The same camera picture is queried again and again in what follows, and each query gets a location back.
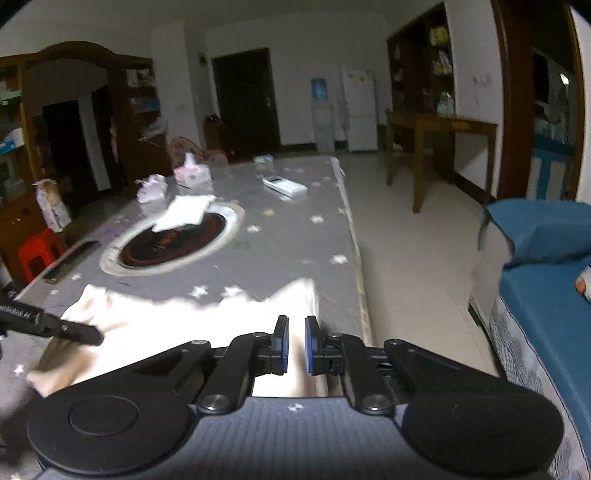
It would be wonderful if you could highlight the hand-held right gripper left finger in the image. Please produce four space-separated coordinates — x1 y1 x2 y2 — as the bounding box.
129 315 291 416

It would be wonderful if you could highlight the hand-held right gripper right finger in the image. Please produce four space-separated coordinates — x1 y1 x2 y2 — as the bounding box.
304 315 500 415

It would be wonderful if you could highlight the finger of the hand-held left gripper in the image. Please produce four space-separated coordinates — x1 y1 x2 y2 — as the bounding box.
0 281 106 347

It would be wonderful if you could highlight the cream long-sleeved top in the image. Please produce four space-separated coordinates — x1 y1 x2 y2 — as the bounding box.
28 278 329 398

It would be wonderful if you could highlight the red plastic stool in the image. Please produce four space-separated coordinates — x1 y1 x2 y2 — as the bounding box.
17 228 68 282

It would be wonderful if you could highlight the grey star-print tablecloth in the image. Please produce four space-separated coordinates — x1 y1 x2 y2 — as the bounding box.
0 154 375 480

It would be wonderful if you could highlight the round built-in induction hob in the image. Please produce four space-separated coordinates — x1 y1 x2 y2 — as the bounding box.
99 200 245 278

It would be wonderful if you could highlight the white printed paper bag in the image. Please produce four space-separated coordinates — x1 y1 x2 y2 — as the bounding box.
34 179 72 234

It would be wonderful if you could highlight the white crumpled cloth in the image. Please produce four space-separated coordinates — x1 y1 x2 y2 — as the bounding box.
152 194 218 232

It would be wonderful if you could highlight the arched wooden shelf cabinet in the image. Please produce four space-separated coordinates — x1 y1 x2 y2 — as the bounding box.
0 41 171 199

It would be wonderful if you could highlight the water dispenser with blue bottle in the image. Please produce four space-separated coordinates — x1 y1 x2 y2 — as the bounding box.
310 78 335 153

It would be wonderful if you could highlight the blue covered sofa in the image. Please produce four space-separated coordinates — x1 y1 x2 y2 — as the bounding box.
468 258 591 480

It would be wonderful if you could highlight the white refrigerator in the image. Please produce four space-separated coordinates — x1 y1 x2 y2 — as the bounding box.
341 68 379 153

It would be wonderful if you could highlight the dark wooden door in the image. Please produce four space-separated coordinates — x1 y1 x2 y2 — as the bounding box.
212 48 281 148

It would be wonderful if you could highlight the blue cushion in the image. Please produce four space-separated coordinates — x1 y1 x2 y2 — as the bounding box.
478 198 591 268

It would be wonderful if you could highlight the wooden side desk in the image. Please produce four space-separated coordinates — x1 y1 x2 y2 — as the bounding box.
385 111 499 213

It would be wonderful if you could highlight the white and orange toy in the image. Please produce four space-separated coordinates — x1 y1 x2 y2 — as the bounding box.
575 265 591 303

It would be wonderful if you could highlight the tall wooden shelf cabinet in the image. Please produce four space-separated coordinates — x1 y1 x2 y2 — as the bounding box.
387 4 455 116

